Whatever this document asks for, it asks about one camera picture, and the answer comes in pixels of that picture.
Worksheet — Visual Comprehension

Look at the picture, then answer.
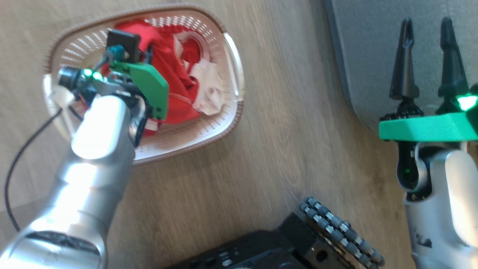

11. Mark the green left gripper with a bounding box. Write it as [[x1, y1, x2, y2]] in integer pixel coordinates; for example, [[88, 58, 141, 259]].
[[108, 61, 169, 121]]

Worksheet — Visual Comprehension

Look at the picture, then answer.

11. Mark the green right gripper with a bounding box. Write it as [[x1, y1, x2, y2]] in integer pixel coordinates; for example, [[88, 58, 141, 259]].
[[378, 16, 478, 143]]

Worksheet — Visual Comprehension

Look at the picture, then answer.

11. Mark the red and white garment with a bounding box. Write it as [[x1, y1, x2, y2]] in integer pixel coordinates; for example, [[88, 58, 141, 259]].
[[100, 21, 225, 136]]

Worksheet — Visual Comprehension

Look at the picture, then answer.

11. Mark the white perforated laundry basket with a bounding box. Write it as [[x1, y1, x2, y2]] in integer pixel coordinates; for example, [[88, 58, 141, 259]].
[[42, 4, 245, 166]]

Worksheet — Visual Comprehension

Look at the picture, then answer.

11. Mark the grey fabric sofa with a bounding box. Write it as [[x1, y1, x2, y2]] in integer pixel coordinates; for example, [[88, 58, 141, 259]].
[[324, 0, 478, 132]]

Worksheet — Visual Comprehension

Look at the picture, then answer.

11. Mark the white tape tag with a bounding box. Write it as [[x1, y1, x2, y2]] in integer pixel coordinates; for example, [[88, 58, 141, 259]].
[[50, 86, 76, 109]]

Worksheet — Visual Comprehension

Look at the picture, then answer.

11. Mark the grey roller omni wheel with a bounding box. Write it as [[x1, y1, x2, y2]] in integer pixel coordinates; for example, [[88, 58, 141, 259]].
[[298, 197, 385, 269]]

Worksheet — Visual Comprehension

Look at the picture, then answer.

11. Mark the thin black cable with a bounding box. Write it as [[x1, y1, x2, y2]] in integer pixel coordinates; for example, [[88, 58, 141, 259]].
[[4, 108, 64, 232]]

